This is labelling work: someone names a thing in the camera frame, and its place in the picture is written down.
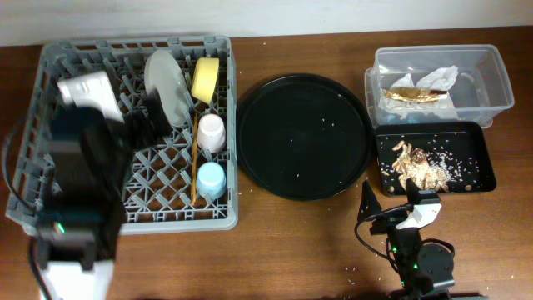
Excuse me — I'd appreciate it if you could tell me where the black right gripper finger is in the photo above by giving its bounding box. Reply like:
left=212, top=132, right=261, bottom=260
left=357, top=180, right=381, bottom=222
left=406, top=178, right=421, bottom=203

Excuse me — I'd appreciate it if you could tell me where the wooden chopstick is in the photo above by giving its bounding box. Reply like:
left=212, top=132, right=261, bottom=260
left=191, top=113, right=199, bottom=208

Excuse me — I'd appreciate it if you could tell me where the white round plate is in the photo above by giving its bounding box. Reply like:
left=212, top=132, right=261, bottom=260
left=144, top=50, right=189, bottom=127

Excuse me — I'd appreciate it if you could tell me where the pink cup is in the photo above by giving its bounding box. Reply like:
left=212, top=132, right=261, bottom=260
left=197, top=113, right=226, bottom=153

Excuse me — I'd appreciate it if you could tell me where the yellow bowl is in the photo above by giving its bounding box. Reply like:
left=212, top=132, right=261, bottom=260
left=191, top=57, right=219, bottom=104

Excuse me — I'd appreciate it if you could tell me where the blue cup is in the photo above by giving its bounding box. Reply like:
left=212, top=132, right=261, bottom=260
left=196, top=162, right=227, bottom=200

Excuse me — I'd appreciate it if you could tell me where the white tissue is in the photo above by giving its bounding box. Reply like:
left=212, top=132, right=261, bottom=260
left=378, top=66, right=459, bottom=119

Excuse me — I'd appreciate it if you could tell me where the gold coffee sachet wrapper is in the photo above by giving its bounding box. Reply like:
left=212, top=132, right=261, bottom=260
left=382, top=87, right=448, bottom=103

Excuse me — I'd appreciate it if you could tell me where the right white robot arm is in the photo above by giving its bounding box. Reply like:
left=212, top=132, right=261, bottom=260
left=354, top=179, right=484, bottom=300

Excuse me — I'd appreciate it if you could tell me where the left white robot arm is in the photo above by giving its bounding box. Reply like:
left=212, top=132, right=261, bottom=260
left=27, top=90, right=172, bottom=299

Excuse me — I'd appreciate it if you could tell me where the grey dishwasher rack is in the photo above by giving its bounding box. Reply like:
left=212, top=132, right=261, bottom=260
left=6, top=36, right=238, bottom=235

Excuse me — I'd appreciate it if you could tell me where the rice and nutshell pile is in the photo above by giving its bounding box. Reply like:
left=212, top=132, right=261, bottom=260
left=378, top=140, right=481, bottom=196

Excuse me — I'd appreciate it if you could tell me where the black rectangular tray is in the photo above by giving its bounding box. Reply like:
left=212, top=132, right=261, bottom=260
left=376, top=122, right=496, bottom=197

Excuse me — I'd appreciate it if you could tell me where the round black tray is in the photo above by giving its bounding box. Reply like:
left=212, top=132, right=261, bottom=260
left=236, top=73, right=373, bottom=202

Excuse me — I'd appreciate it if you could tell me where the clear plastic bin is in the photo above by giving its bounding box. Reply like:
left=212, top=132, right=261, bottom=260
left=365, top=44, right=515, bottom=128

